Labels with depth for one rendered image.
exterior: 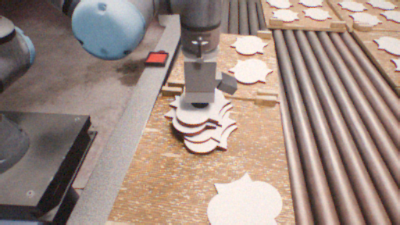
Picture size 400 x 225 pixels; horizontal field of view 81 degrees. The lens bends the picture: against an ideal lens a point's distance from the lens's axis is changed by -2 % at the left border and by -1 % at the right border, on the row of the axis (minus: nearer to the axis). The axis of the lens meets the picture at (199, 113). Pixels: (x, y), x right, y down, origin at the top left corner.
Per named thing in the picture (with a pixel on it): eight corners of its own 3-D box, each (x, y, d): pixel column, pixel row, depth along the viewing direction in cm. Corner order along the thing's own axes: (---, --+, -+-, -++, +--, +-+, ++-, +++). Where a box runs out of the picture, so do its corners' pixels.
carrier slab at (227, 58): (164, 92, 73) (163, 88, 72) (191, 33, 102) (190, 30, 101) (279, 105, 69) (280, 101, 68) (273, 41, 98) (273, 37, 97)
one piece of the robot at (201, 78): (247, 45, 41) (237, 112, 53) (241, 24, 48) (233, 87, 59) (178, 44, 41) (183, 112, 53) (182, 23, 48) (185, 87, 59)
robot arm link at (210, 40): (219, 15, 46) (222, 33, 40) (218, 37, 49) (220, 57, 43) (181, 15, 46) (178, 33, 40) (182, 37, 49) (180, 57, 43)
